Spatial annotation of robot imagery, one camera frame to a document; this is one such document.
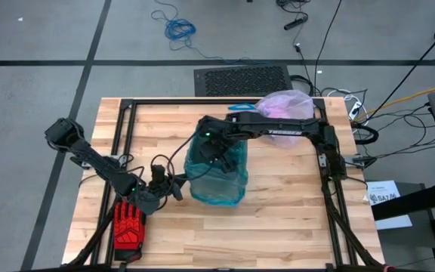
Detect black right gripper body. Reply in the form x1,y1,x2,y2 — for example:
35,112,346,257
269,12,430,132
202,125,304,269
196,128,237,163

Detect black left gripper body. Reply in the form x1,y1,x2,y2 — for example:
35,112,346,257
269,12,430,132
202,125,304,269
141,164,177,207

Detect teal plastic trash bag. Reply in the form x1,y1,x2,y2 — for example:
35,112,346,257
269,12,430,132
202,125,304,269
183,130,249,207

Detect pink translucent plastic bag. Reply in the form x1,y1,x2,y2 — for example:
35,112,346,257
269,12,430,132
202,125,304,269
227,89,316,147

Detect red black work glove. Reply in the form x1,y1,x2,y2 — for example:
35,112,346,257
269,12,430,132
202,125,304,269
112,199,147,263

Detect black perforated metal panel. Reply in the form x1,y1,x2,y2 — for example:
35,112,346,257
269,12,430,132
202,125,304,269
193,63,295,97

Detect white power strip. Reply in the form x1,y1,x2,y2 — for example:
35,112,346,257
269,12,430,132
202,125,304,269
348,100,363,121

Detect black power adapter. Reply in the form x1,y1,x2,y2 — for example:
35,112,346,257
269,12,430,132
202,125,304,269
283,15,309,31

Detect white printed paper sheet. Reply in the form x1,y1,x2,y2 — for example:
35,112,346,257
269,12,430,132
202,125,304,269
364,180,413,230

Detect black beam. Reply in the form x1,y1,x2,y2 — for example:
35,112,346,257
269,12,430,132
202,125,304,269
370,180,435,222

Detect grey side table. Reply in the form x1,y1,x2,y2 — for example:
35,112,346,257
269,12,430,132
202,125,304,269
368,90,435,272

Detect black aluminium table frame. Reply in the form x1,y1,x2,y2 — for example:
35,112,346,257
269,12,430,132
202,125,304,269
61,96,387,272

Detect blue coiled cable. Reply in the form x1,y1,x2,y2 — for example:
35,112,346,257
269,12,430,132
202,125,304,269
150,0,267,65

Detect yellow floor cable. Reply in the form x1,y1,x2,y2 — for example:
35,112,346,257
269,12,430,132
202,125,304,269
355,82,435,122

